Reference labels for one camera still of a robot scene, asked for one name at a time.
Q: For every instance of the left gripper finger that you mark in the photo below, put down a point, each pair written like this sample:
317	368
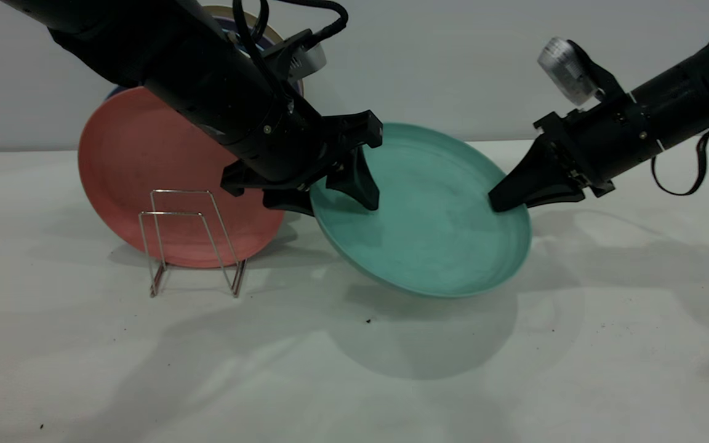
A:
357	184
287	202

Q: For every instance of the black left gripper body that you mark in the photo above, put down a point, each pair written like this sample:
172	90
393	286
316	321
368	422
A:
305	157

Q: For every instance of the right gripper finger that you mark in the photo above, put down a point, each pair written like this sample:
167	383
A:
533	175
560	198

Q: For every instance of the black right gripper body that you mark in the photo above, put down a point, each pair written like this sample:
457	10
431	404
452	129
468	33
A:
594	144

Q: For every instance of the green round plate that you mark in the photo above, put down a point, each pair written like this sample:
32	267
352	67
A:
428	246

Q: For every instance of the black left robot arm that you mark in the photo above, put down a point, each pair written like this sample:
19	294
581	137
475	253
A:
194	67

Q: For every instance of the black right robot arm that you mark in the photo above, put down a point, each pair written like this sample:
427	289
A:
693	92

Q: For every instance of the red round plate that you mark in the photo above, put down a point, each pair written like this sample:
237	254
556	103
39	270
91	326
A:
133	160

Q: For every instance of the beige round plate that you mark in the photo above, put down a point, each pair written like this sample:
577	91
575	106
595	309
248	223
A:
216	9

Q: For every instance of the blue round plate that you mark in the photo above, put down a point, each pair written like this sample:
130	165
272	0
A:
114	93

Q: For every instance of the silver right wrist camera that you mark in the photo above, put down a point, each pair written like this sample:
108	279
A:
564	71

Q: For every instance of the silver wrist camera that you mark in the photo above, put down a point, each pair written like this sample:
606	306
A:
311	60
564	71

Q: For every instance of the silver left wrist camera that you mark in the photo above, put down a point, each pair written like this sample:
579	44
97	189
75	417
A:
311	60

